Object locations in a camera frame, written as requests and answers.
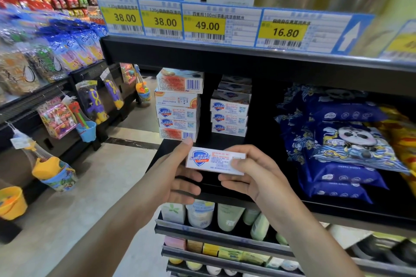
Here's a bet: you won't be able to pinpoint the pile of blue wipes packets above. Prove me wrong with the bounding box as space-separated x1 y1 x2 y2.
275 84 390 205

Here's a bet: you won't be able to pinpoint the row of clear seed packets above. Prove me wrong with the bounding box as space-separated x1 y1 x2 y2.
0 25 67 96

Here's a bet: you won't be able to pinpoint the red toy with blue bucket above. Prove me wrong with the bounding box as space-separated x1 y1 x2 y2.
62 95 97 143

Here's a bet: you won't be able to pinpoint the row of pale round bottles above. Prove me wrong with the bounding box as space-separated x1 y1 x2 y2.
168 257 239 277

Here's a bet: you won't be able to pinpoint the pile of yellow red packets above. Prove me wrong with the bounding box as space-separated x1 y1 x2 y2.
372 105 416 198

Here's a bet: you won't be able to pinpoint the row of coloured soap bars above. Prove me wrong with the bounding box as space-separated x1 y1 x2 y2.
164 235 300 271

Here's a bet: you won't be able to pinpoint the orange print soap box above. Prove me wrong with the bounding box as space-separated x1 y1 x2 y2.
156 68 205 94
154 90 201 109

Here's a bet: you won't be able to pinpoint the white pack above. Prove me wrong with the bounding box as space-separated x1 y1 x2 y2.
327 224 359 251

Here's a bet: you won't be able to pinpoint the white bottle with green leaf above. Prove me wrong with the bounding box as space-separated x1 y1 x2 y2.
161 202 187 225

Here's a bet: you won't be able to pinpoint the row of blue hanging packets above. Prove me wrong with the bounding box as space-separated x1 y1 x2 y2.
39 20 108 73

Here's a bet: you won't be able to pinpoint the white blue label bottle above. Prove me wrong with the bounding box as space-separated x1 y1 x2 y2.
185 200 215 229

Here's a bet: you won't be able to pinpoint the small colourful toy packet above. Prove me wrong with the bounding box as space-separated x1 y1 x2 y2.
120 63 137 85

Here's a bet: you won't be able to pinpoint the stacks of white soap boxes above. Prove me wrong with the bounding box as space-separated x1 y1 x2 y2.
156 74 253 143

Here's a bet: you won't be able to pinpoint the panda print wipes packet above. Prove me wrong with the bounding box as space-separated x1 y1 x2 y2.
310 120 411 175

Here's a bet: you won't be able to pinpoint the blue yellow price tag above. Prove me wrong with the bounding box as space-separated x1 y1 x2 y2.
378 20 416 62
181 2 263 44
138 0 185 40
96 0 144 36

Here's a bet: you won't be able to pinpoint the person's left hand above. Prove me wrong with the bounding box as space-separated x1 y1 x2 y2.
145 138 203 222

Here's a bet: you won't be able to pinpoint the net bag of beach toys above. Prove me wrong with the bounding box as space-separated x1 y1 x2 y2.
7 122 79 193

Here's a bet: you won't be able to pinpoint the pale green tube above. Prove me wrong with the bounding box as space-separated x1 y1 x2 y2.
217 203 245 233

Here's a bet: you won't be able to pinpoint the purple yellow toy pack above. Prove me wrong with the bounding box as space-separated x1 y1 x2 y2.
75 80 110 125
100 68 125 110

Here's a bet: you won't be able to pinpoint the dark round packets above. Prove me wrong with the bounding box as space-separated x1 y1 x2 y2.
350 234 416 267

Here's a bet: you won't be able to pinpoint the white blue-shield soap box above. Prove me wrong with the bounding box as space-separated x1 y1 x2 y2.
185 147 246 176

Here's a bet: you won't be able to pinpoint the hanging toy bucket set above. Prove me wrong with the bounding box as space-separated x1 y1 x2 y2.
134 64 152 103

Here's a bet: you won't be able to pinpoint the pink toy set packet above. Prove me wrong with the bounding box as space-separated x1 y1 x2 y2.
37 97 77 140

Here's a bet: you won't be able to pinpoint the person's right forearm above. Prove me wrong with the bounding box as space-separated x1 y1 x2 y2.
270 202 365 277

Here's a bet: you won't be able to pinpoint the person's left forearm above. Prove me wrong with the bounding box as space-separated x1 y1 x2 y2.
49 173 160 277

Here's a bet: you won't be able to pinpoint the small pale green bottle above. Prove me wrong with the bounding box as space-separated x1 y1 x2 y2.
243 208 261 226

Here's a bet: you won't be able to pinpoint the price tag with white arrow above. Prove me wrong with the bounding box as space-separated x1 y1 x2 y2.
255 8 375 55

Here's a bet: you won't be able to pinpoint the yellow toy bucket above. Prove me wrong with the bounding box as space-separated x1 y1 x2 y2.
0 186 28 221

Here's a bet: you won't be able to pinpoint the person's right hand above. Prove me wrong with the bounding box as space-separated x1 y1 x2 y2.
218 145 302 226

